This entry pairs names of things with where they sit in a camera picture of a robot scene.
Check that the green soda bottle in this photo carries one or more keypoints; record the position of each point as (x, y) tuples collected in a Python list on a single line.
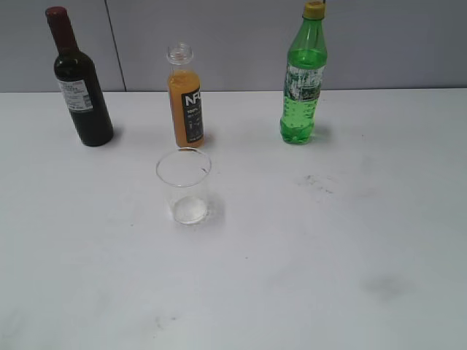
[(306, 61)]

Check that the transparent plastic cup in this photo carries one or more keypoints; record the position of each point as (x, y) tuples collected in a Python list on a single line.
[(183, 174)]

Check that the NFC orange juice bottle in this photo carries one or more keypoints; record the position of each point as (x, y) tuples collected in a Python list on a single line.
[(184, 87)]

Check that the dark red wine bottle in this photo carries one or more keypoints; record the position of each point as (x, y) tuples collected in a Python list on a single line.
[(78, 82)]

